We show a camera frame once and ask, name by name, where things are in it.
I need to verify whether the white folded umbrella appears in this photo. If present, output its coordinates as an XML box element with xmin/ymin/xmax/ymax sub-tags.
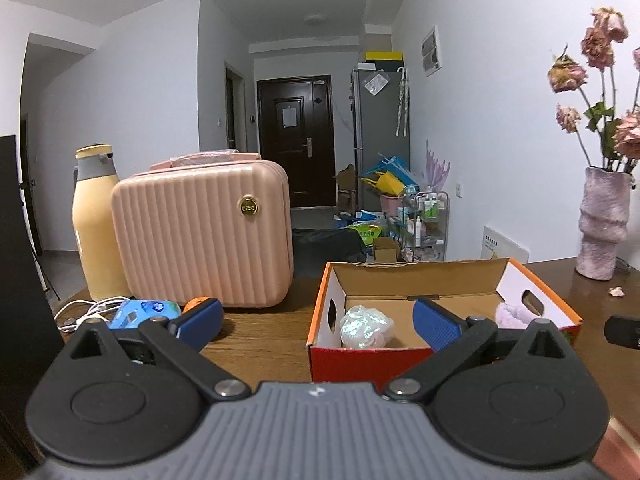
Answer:
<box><xmin>395</xmin><ymin>66</ymin><xmax>411</xmax><ymax>137</ymax></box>

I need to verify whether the black monitor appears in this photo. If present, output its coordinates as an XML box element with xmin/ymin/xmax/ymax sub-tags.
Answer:
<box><xmin>0</xmin><ymin>135</ymin><xmax>66</xmax><ymax>461</ymax></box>

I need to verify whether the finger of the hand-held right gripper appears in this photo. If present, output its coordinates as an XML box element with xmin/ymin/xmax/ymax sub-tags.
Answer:
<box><xmin>604</xmin><ymin>315</ymin><xmax>640</xmax><ymax>351</ymax></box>

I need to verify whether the white board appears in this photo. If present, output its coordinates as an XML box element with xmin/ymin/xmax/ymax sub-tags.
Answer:
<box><xmin>481</xmin><ymin>225</ymin><xmax>530</xmax><ymax>263</ymax></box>

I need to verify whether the blue bag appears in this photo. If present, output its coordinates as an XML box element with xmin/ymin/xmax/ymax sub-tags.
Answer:
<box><xmin>372</xmin><ymin>156</ymin><xmax>416</xmax><ymax>186</ymax></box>

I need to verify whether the orange cardboard box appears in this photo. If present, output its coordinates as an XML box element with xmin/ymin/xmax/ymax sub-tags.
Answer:
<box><xmin>306</xmin><ymin>258</ymin><xmax>584</xmax><ymax>383</ymax></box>

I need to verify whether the green printed packet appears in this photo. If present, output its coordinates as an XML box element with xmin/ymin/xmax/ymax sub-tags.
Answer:
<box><xmin>350</xmin><ymin>223</ymin><xmax>383</xmax><ymax>248</ymax></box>

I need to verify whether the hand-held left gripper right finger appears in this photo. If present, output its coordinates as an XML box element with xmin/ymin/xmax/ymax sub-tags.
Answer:
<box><xmin>382</xmin><ymin>297</ymin><xmax>576</xmax><ymax>403</ymax></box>

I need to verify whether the pink ribbed small suitcase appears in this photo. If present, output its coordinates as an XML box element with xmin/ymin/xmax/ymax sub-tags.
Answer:
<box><xmin>111</xmin><ymin>152</ymin><xmax>295</xmax><ymax>309</ymax></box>

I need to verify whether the grey refrigerator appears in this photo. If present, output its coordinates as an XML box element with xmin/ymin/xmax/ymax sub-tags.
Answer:
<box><xmin>351</xmin><ymin>67</ymin><xmax>412</xmax><ymax>196</ymax></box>

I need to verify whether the brown cardboard box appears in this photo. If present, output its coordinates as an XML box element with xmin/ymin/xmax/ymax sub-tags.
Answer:
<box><xmin>335</xmin><ymin>164</ymin><xmax>357</xmax><ymax>211</ymax></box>

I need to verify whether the black bag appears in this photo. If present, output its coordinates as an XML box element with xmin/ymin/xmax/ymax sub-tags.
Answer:
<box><xmin>291</xmin><ymin>228</ymin><xmax>368</xmax><ymax>264</ymax></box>

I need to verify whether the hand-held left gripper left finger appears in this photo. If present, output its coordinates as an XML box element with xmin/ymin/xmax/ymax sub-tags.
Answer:
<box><xmin>62</xmin><ymin>297</ymin><xmax>253</xmax><ymax>403</ymax></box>

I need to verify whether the small open cardboard box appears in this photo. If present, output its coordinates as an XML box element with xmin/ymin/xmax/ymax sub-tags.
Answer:
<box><xmin>372</xmin><ymin>236</ymin><xmax>401</xmax><ymax>263</ymax></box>

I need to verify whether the blue tissue pack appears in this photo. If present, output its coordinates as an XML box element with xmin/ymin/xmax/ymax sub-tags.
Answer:
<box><xmin>109</xmin><ymin>299</ymin><xmax>182</xmax><ymax>331</ymax></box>

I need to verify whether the bunch of dried roses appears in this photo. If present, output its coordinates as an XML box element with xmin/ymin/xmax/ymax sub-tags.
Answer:
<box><xmin>546</xmin><ymin>6</ymin><xmax>640</xmax><ymax>173</ymax></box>

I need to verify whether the pink textured vase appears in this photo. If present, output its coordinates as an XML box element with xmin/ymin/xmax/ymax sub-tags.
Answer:
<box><xmin>575</xmin><ymin>166</ymin><xmax>635</xmax><ymax>282</ymax></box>

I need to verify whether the white plastic bag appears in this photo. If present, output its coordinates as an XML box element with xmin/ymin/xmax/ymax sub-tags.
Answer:
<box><xmin>340</xmin><ymin>305</ymin><xmax>396</xmax><ymax>348</ymax></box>

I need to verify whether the white wire trolley cart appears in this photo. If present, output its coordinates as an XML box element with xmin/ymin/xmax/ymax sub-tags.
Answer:
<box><xmin>400</xmin><ymin>191</ymin><xmax>450</xmax><ymax>262</ymax></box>

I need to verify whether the purple feathery decoration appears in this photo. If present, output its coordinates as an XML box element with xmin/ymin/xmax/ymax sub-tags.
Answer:
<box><xmin>424</xmin><ymin>139</ymin><xmax>451</xmax><ymax>193</ymax></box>

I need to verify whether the pale pink fluffy cloth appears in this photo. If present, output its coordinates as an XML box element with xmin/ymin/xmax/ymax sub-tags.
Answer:
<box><xmin>495</xmin><ymin>302</ymin><xmax>546</xmax><ymax>331</ymax></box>

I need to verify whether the yellow thermos bottle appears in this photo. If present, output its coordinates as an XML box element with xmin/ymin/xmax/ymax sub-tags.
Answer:
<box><xmin>71</xmin><ymin>144</ymin><xmax>135</xmax><ymax>302</ymax></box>

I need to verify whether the yellow and black box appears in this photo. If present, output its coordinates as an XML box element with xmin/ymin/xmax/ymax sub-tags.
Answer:
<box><xmin>365</xmin><ymin>51</ymin><xmax>405</xmax><ymax>71</ymax></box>

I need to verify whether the dark brown door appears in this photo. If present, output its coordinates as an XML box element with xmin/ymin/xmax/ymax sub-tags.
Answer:
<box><xmin>256</xmin><ymin>75</ymin><xmax>337</xmax><ymax>209</ymax></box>

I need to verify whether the white wall panel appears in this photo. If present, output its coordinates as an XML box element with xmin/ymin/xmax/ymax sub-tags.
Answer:
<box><xmin>421</xmin><ymin>25</ymin><xmax>443</xmax><ymax>77</ymax></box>

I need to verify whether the white cable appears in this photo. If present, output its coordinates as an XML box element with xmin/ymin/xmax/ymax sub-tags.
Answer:
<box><xmin>54</xmin><ymin>296</ymin><xmax>133</xmax><ymax>333</ymax></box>

